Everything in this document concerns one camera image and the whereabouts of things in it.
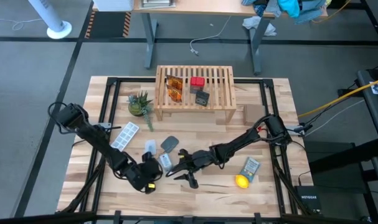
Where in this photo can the blue printed packet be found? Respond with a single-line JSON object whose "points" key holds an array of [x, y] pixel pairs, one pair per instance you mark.
{"points": [[251, 168]]}

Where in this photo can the wooden slatted shelf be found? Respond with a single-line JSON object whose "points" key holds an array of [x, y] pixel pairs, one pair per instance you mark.
{"points": [[220, 90]]}

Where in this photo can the green black pepper tin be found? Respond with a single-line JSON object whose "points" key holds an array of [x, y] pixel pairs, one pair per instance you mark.
{"points": [[202, 98]]}

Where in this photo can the black Netgear switch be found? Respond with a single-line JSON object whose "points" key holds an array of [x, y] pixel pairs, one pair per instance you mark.
{"points": [[308, 199]]}

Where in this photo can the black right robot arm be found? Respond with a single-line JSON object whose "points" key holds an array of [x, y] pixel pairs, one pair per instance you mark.
{"points": [[238, 143]]}

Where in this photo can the potted succulent plant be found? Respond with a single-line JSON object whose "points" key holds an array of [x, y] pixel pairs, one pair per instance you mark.
{"points": [[139, 105]]}

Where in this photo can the orange brown taco mix packet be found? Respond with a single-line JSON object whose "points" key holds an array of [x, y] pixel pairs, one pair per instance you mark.
{"points": [[175, 94], [174, 82]]}

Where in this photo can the wooden desk grey legs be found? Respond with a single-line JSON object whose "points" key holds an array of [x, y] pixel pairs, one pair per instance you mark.
{"points": [[207, 7]]}

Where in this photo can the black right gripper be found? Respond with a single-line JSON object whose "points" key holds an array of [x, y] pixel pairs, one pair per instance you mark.
{"points": [[201, 158]]}

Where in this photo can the pile of clothes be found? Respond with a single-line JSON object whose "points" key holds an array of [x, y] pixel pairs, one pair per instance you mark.
{"points": [[288, 7]]}

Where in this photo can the brown cardboard box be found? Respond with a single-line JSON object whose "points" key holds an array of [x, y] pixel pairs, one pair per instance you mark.
{"points": [[252, 113]]}

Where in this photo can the smoked paprika tin red lid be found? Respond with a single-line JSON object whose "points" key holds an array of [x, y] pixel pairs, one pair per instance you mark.
{"points": [[197, 84]]}

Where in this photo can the black mat hazard stripes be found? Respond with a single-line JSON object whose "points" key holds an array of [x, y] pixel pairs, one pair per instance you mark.
{"points": [[109, 25]]}

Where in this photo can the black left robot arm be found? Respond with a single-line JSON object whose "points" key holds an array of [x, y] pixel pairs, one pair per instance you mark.
{"points": [[95, 140]]}

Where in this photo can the yellow lemon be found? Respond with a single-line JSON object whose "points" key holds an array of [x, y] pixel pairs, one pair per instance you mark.
{"points": [[242, 181]]}

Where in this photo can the stack of papers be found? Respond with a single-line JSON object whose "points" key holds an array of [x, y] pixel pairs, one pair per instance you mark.
{"points": [[157, 3]]}

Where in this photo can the white ice cube tray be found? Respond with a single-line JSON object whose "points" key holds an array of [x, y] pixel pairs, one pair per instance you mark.
{"points": [[126, 135]]}

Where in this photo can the black side desk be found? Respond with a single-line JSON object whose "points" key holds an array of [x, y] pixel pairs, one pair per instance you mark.
{"points": [[375, 130]]}

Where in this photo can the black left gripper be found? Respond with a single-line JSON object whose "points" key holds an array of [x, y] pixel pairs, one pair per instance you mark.
{"points": [[145, 175]]}

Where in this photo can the bagel seasoning jar white lid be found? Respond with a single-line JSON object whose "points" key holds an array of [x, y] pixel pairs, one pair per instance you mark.
{"points": [[166, 161]]}

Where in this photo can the white crumpled cloth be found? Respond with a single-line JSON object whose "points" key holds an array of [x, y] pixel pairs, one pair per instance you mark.
{"points": [[257, 25]]}

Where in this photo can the white box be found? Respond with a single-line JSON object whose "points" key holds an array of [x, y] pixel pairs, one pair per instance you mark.
{"points": [[114, 4]]}

